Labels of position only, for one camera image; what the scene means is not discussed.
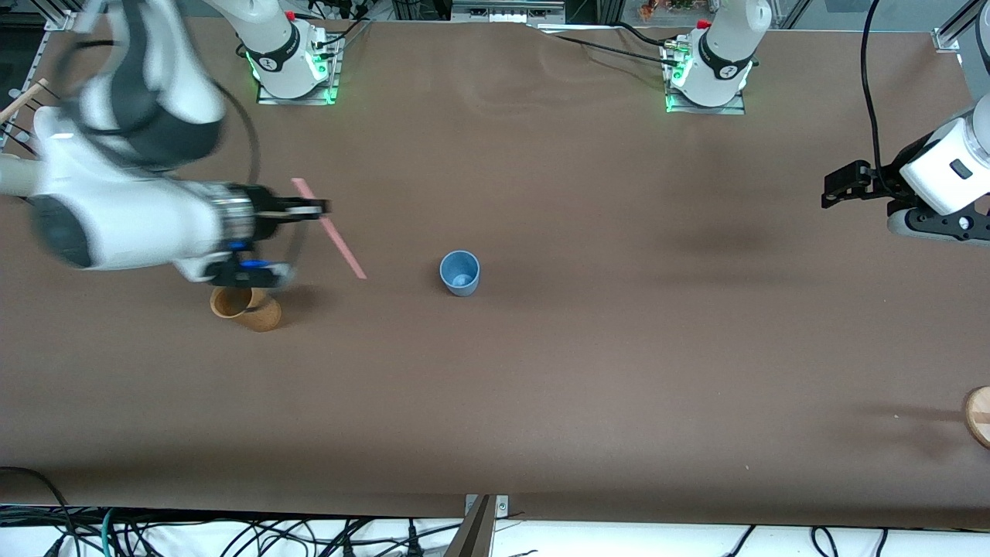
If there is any pink chopstick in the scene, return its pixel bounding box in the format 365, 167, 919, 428
291, 177, 367, 281

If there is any blue cup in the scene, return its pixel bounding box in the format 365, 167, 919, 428
439, 250, 481, 298

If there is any brown wooden cup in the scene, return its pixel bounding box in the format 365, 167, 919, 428
210, 285, 282, 333

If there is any white cup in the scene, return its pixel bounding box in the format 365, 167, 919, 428
0, 155, 38, 196

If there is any wooden stick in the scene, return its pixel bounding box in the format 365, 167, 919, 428
0, 77, 50, 125

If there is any round wooden disc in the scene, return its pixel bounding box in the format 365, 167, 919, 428
963, 385, 990, 450

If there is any grey metal box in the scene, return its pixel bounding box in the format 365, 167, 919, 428
451, 0, 567, 24

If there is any dark grey metal bar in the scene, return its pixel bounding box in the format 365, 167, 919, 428
444, 495, 497, 557

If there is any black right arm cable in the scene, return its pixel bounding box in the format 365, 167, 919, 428
217, 77, 307, 272

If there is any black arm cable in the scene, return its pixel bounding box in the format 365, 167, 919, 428
860, 0, 902, 194
217, 77, 307, 272

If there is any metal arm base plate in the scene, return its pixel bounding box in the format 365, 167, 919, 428
661, 39, 747, 115
255, 27, 343, 106

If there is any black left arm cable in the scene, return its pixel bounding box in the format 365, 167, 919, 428
860, 0, 902, 194

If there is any aluminium frame profile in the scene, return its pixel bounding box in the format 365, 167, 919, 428
932, 0, 990, 52
46, 0, 105, 32

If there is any small silver bracket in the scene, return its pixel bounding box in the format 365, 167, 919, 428
464, 494, 510, 518

